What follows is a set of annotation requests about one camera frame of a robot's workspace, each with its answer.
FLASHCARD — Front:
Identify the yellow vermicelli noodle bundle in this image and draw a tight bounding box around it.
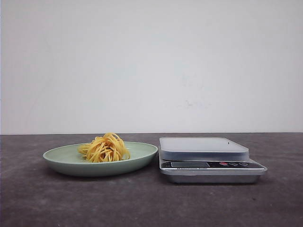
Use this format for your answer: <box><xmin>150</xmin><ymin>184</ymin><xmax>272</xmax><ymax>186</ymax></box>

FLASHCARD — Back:
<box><xmin>78</xmin><ymin>132</ymin><xmax>130</xmax><ymax>163</ymax></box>

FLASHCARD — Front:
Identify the silver digital kitchen scale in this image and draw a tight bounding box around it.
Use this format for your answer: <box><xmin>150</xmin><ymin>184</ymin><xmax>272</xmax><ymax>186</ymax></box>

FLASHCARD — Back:
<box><xmin>159</xmin><ymin>137</ymin><xmax>267</xmax><ymax>183</ymax></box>

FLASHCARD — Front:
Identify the light green round plate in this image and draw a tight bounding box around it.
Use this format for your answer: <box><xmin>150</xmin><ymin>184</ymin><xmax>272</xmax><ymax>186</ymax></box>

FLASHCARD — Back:
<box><xmin>43</xmin><ymin>141</ymin><xmax>158</xmax><ymax>177</ymax></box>

